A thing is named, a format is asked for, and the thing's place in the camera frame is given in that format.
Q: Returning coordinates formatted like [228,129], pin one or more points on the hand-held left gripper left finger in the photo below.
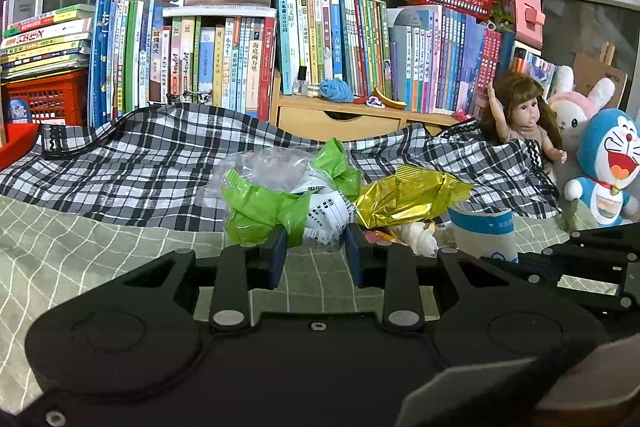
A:
[277,257]

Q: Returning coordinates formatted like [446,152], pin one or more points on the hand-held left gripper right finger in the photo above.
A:
[354,257]

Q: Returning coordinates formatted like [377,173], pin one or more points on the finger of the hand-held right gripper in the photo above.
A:
[540,269]
[605,244]

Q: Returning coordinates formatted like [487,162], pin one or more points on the green white snack bag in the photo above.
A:
[260,207]

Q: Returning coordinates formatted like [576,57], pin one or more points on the blue white paper cup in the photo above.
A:
[480,232]

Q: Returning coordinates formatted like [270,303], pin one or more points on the pink red wrapper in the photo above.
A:
[377,236]

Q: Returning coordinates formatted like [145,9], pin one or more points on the white tissue ball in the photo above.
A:
[420,237]

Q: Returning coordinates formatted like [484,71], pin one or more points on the yellow-green snack bag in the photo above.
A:
[410,197]

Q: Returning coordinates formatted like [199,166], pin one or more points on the clear plastic bag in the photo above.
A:
[270,172]

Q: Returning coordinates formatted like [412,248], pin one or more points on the blue cat plush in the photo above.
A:
[610,142]

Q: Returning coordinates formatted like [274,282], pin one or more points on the pink white rabbit plush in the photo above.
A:
[575,117]

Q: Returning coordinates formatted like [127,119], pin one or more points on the wooden drawer organizer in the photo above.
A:
[320,119]

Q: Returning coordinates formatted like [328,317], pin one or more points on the brown-haired doll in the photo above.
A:
[525,112]

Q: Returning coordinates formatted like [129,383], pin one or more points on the small red white trinket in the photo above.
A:
[374,102]

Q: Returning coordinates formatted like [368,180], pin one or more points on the yellow banana toy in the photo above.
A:
[390,99]

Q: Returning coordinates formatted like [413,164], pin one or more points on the black white plaid blanket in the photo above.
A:
[150,157]

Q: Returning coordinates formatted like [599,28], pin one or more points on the blue yarn ball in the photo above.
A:
[335,90]

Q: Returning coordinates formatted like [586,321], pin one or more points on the brown cardboard box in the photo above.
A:
[595,77]

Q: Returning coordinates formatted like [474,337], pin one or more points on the pink fabric flower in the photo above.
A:
[461,114]

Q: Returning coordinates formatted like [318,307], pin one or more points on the nail polish bottle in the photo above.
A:
[302,82]

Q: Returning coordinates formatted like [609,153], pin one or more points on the green checked bed sheet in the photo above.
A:
[100,247]

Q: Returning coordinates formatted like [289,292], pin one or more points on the row of blue pink books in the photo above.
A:
[350,37]

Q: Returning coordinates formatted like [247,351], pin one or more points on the row of green blue books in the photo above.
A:
[150,57]

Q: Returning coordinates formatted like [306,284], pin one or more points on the red plastic crate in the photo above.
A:
[50,97]

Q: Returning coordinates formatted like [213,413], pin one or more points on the red tray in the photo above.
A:
[17,142]

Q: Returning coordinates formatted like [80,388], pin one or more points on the blue picture card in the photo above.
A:
[19,111]

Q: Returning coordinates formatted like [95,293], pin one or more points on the stack of flat books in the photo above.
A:
[45,42]

